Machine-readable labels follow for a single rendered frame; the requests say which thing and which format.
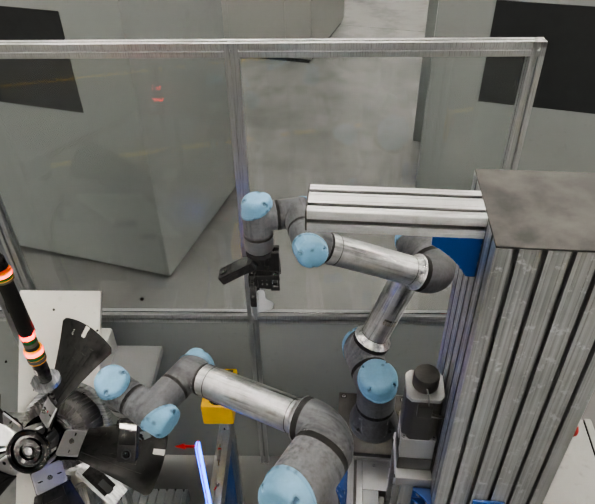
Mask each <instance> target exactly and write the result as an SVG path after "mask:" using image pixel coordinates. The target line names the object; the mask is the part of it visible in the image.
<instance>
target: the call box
mask: <svg viewBox="0 0 595 504"><path fill-rule="evenodd" d="M201 411H202V417H203V422H204V424H234V420H235V411H233V410H231V409H228V408H226V407H224V406H221V405H219V404H216V403H214V402H212V401H209V400H207V399H204V398H202V402H201Z"/></svg>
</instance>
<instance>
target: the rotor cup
mask: <svg viewBox="0 0 595 504"><path fill-rule="evenodd" d="M39 426H42V428H40V429H38V430H37V429H36V428H38V427H39ZM68 429H71V427H70V425H69V423H68V422H67V421H66V420H65V419H64V418H62V417H61V416H59V415H57V417H56V420H55V423H54V426H53V429H52V430H51V429H50V427H49V428H46V427H45V425H44V424H43V422H42V420H41V419H40V415H39V416H37V417H35V418H33V419H32V420H30V421H29V422H28V423H27V424H26V426H25V427H24V429H22V430H20V431H18V432H17V433H15V434H14V435H13V436H12V437H11V439H10V440H9V442H8V444H7V449H6V455H7V459H8V462H9V464H10V465H11V466H12V467H13V468H14V469H15V470H16V471H18V472H20V473H24V474H32V473H36V472H38V471H40V470H42V469H43V468H44V467H46V466H47V465H49V464H51V463H53V462H55V461H57V460H56V458H57V455H56V451H57V448H58V446H59V444H60V442H61V439H62V437H63V435H64V432H65V431H66V430H68ZM28 447H29V448H31V449H32V454H31V455H26V454H25V453H24V450H25V449H26V448H28ZM55 447H56V450H54V451H53V452H51V450H52V449H53V448H55Z"/></svg>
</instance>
